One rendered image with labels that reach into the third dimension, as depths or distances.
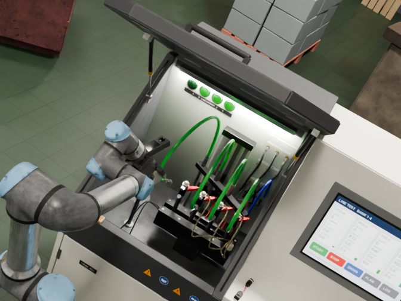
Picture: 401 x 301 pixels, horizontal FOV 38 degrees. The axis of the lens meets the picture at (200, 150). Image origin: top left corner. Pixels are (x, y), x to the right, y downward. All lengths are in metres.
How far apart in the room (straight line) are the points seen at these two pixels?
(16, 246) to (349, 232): 1.19
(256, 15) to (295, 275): 3.87
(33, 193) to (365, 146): 1.27
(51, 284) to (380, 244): 1.17
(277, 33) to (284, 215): 3.72
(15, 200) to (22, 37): 3.31
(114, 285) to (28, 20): 2.73
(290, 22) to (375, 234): 3.75
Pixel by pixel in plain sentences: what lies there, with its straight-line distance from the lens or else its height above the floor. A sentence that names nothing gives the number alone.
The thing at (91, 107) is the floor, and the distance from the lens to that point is 4.47.
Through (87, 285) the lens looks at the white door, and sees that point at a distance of 2.55.
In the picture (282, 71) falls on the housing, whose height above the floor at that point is 1.50.
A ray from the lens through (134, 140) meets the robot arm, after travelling 1.92.
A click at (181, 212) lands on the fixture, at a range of 2.43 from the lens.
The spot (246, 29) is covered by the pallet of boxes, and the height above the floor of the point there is 0.26.
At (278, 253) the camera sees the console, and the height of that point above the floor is 1.08.
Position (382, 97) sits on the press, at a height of 0.42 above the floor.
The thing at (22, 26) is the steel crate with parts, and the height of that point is 0.24.
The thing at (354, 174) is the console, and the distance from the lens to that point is 2.17.
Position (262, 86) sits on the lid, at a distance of 1.43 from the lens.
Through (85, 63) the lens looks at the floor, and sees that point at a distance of 4.95.
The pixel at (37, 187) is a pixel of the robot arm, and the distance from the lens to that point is 1.53.
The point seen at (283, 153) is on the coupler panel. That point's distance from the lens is 2.42.
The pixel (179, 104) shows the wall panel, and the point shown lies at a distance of 2.51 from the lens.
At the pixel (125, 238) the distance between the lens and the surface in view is 2.28.
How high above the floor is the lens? 2.60
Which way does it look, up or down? 36 degrees down
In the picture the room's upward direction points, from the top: 25 degrees clockwise
